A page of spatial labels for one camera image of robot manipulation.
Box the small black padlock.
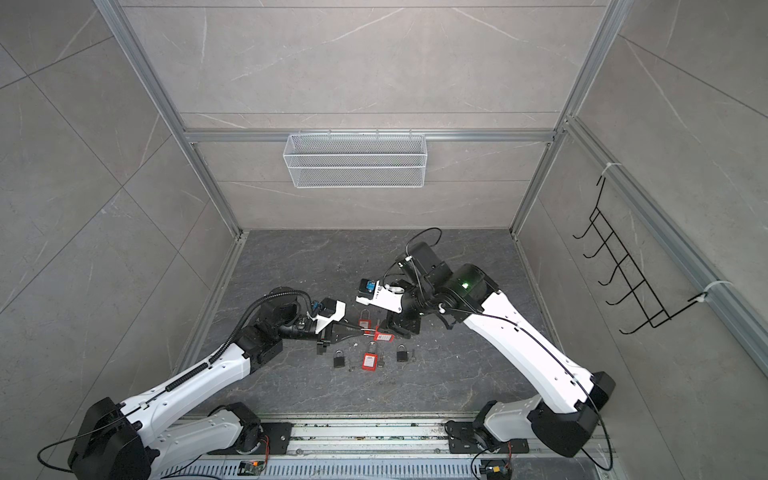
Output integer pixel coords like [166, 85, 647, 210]
[333, 350, 346, 369]

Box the red padlock with key ring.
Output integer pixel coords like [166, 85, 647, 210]
[358, 309, 373, 330]

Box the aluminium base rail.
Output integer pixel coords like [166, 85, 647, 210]
[158, 413, 627, 479]

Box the white wire mesh basket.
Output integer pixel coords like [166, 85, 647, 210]
[283, 133, 428, 189]

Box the black wire hook rack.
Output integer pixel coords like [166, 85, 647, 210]
[572, 176, 708, 336]

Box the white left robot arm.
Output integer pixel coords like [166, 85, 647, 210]
[61, 287, 346, 479]

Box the red long-shackle padlock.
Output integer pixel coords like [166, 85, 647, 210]
[360, 329, 395, 342]
[361, 342, 379, 372]

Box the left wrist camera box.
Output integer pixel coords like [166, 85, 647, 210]
[308, 297, 346, 335]

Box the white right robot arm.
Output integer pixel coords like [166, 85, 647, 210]
[357, 237, 615, 458]

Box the black padlock near key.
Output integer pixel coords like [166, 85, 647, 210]
[396, 344, 409, 363]

